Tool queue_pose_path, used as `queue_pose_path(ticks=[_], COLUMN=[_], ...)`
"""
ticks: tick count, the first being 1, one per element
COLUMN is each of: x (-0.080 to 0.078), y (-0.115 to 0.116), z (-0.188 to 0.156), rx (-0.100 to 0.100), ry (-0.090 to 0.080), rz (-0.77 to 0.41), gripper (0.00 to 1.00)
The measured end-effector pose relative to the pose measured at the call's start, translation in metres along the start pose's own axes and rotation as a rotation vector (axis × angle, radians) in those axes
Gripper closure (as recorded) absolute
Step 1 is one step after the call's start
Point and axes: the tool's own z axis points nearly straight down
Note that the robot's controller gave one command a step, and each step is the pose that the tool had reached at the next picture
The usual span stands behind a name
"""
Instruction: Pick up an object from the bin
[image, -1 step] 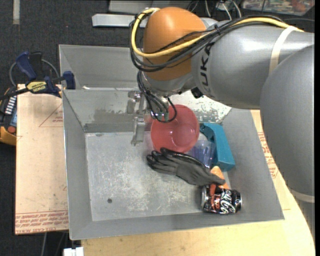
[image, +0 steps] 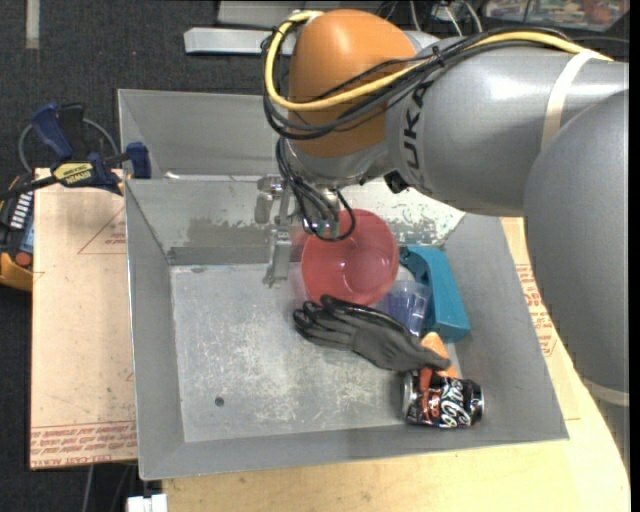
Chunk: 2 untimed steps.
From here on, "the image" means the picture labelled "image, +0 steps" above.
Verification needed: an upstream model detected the black glove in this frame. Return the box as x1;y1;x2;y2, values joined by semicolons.
292;294;452;373

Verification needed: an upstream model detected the black cylinder on white bracket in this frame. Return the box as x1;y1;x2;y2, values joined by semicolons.
383;169;412;195

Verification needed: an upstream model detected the clear purple plastic cup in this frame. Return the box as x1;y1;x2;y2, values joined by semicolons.
373;279;433;337

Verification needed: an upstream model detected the red translucent plastic bowl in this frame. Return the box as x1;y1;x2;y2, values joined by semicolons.
300;208;402;307

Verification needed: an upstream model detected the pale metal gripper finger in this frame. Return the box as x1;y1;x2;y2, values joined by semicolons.
278;237;293;282
262;238;282;289

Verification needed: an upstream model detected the black soda can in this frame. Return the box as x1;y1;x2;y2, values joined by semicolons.
399;369;486;430

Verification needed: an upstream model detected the orange toy carrot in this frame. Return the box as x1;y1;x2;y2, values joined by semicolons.
416;331;462;397

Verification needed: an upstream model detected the grey metal bin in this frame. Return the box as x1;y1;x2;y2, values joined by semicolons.
117;88;570;482

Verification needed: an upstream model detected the teal plastic box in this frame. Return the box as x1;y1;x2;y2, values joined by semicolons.
398;244;473;344

